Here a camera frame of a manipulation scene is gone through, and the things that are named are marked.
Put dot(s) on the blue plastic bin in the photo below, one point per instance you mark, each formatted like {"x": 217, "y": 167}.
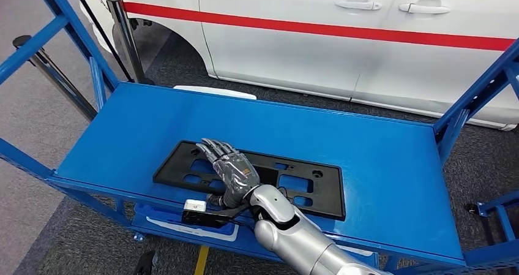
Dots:
{"x": 162, "y": 214}

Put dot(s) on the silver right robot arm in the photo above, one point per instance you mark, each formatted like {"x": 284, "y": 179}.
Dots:
{"x": 300, "y": 240}

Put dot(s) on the chrome stanchion post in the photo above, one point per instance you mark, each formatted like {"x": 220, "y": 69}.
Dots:
{"x": 61, "y": 80}
{"x": 125, "y": 38}

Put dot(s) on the white flat panel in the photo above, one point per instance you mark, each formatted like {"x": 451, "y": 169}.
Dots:
{"x": 215, "y": 91}

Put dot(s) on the black robot left foot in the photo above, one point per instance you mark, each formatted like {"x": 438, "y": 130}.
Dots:
{"x": 146, "y": 264}

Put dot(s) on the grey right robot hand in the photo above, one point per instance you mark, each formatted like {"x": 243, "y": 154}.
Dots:
{"x": 235, "y": 173}

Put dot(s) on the black stanchion belt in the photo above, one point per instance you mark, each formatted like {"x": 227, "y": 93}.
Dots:
{"x": 101, "y": 29}

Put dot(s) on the black plastic bracket part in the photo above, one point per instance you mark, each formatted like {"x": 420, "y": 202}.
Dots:
{"x": 324, "y": 200}

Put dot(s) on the white car red stripe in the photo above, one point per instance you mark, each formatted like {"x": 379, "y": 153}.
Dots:
{"x": 284, "y": 50}

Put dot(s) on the blue metal shelf rack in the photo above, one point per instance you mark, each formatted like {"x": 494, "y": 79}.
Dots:
{"x": 502, "y": 220}
{"x": 365, "y": 163}

